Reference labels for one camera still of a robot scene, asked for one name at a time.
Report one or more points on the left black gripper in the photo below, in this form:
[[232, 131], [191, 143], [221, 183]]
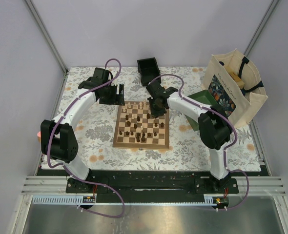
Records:
[[116, 99]]

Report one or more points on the wooden box in bag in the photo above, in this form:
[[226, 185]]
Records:
[[237, 80]]

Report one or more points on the pink capped bottle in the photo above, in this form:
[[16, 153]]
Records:
[[39, 136]]

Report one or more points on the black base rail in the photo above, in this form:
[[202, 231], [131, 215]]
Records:
[[195, 182]]

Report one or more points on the floral table mat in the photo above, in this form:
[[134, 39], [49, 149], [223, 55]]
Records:
[[186, 152]]

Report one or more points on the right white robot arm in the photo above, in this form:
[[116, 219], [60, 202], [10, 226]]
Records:
[[214, 127]]

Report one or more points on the wooden chess board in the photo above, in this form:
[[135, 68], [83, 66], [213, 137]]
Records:
[[137, 128]]

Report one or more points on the black plastic bin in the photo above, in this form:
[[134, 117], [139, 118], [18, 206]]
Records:
[[148, 69]]

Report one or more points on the white slotted cable duct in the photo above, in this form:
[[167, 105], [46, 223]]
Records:
[[111, 199]]

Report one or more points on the cream canvas tote bag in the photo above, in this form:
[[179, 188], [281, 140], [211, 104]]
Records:
[[240, 105]]

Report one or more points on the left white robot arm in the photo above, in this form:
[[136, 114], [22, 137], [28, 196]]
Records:
[[58, 140]]

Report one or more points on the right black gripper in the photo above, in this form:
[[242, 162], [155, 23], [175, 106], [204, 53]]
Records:
[[154, 113]]

